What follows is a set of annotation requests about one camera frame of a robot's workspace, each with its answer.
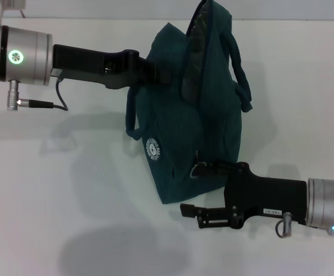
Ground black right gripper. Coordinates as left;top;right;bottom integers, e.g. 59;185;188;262
180;160;309;230

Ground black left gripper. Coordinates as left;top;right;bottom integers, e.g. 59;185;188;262
51;44;175;90

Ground silver zipper pull ring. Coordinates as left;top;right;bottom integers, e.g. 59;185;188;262
189;151;208;179

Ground dark teal insulated lunch bag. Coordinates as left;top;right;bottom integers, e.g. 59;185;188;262
125;0;254;205

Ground right arm cable with plug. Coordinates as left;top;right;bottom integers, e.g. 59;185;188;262
275;212;317;239

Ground arm cable with plug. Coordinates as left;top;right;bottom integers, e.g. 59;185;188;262
6;76;69;112
275;212;317;239

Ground left arm cable with plug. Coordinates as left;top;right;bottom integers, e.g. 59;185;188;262
6;76;69;112

